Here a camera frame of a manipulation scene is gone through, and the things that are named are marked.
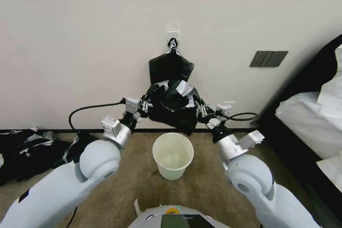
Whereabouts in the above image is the flat black trash bag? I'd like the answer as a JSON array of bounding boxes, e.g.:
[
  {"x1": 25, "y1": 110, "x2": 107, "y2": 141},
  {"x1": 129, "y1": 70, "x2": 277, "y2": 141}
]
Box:
[{"x1": 148, "y1": 52, "x2": 195, "y2": 84}]

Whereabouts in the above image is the pile of black trash bags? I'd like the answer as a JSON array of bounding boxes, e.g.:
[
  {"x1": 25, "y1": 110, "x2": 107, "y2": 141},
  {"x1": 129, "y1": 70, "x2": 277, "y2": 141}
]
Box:
[{"x1": 0, "y1": 127, "x2": 100, "y2": 186}]

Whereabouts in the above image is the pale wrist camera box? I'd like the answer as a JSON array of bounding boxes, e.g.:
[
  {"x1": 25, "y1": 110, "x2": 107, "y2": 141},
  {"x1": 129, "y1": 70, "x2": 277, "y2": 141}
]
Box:
[
  {"x1": 125, "y1": 97, "x2": 140, "y2": 114},
  {"x1": 216, "y1": 104, "x2": 232, "y2": 118}
]

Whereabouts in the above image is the black trash bag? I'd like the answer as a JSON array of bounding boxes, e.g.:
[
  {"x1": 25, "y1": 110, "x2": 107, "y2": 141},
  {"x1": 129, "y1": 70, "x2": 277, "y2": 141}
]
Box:
[
  {"x1": 141, "y1": 79, "x2": 208, "y2": 136},
  {"x1": 148, "y1": 52, "x2": 195, "y2": 84}
]

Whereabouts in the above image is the white wall hook plate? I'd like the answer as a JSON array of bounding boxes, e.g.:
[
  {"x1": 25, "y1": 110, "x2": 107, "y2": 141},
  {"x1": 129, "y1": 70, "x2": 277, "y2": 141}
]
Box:
[{"x1": 166, "y1": 23, "x2": 180, "y2": 40}]

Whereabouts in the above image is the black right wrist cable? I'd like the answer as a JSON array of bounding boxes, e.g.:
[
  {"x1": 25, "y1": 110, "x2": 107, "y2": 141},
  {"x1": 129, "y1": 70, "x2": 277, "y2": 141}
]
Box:
[{"x1": 226, "y1": 112, "x2": 259, "y2": 126}]

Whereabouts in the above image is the black bed frame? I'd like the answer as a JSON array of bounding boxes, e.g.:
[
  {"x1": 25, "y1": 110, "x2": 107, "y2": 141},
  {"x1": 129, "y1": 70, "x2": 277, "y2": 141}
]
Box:
[{"x1": 258, "y1": 34, "x2": 342, "y2": 228}]

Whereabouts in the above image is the white bedding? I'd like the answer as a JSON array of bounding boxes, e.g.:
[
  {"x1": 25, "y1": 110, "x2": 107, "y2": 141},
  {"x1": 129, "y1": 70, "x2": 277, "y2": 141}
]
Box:
[{"x1": 275, "y1": 48, "x2": 342, "y2": 183}]

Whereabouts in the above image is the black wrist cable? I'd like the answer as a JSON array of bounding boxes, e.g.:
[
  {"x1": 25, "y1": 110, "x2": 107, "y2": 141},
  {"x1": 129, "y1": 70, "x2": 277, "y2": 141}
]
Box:
[
  {"x1": 226, "y1": 112, "x2": 259, "y2": 126},
  {"x1": 68, "y1": 98, "x2": 126, "y2": 133}
]

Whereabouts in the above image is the dark grey wall socket panel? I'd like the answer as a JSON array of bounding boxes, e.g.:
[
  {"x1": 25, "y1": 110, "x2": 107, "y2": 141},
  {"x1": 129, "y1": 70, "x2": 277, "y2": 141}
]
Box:
[{"x1": 250, "y1": 50, "x2": 289, "y2": 68}]

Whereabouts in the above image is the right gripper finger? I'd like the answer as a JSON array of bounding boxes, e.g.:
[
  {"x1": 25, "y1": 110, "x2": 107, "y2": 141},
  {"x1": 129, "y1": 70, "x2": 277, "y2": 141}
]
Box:
[
  {"x1": 198, "y1": 100, "x2": 216, "y2": 113},
  {"x1": 196, "y1": 107, "x2": 212, "y2": 119}
]

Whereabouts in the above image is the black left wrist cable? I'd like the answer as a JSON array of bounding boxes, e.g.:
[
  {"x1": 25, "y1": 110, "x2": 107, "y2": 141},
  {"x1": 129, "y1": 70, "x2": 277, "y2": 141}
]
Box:
[{"x1": 68, "y1": 98, "x2": 126, "y2": 133}]

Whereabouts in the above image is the white robot front shell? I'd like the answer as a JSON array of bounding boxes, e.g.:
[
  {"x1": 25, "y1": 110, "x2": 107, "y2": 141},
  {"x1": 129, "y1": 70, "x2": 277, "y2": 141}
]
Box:
[{"x1": 128, "y1": 205, "x2": 223, "y2": 228}]

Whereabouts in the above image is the black metal clip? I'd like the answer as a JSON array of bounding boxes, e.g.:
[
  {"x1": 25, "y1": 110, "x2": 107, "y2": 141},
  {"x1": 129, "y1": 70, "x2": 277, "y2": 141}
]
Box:
[{"x1": 166, "y1": 37, "x2": 179, "y2": 55}]

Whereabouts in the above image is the white plastic trash bin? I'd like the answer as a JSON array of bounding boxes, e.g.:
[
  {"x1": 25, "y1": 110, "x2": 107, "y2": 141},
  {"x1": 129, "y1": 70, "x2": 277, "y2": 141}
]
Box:
[{"x1": 152, "y1": 132, "x2": 195, "y2": 181}]

